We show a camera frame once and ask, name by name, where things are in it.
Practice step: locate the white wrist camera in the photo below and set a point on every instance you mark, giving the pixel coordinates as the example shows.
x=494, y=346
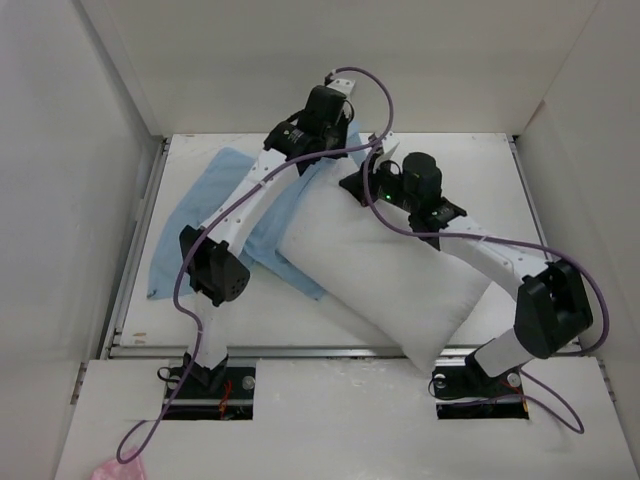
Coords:
x=385, y=150
x=343, y=85

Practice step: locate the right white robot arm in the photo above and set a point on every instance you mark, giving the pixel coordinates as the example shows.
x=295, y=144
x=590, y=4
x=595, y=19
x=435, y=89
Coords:
x=552, y=307

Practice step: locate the white pillow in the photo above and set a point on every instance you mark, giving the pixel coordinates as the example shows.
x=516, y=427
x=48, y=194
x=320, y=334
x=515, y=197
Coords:
x=415, y=295

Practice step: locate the light blue pillowcase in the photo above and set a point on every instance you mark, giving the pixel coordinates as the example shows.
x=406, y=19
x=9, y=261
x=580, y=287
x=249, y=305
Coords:
x=206, y=197

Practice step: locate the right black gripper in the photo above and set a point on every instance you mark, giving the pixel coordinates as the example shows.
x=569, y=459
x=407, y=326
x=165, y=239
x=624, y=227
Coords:
x=354, y=182

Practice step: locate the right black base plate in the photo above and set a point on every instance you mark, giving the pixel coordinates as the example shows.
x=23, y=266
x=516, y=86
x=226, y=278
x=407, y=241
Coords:
x=462, y=393

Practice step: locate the pink plastic bag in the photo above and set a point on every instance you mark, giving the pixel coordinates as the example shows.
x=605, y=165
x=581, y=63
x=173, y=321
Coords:
x=114, y=470

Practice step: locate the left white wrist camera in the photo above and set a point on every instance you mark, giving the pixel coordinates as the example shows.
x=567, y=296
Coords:
x=343, y=85

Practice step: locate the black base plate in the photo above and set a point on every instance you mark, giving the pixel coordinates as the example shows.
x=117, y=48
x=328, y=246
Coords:
x=462, y=393
x=232, y=398

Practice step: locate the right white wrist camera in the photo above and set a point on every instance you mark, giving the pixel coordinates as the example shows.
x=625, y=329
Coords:
x=385, y=150

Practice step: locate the aluminium front rail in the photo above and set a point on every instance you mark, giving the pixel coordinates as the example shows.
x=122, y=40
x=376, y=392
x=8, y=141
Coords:
x=262, y=352

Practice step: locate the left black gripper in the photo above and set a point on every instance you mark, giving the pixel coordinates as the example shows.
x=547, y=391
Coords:
x=343, y=123

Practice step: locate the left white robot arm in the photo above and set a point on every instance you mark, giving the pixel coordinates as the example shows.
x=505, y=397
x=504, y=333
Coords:
x=211, y=251

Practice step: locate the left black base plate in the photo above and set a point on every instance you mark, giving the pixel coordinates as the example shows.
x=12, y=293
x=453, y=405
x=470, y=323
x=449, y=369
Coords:
x=232, y=398

